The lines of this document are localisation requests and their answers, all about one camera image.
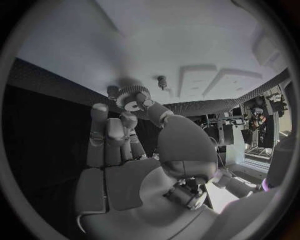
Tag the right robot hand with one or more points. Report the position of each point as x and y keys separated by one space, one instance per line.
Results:
x=122 y=187

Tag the gear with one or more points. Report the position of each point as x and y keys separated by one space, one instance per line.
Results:
x=134 y=89

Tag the white task board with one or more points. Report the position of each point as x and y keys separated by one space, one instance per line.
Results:
x=164 y=41

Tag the peg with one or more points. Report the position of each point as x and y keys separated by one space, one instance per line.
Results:
x=112 y=91
x=161 y=81

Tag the workshop desk with screens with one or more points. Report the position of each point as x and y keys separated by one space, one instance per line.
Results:
x=228 y=131

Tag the workshop equipment rack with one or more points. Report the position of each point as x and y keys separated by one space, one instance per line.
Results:
x=267 y=116

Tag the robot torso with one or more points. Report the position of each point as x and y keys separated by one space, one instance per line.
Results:
x=282 y=159

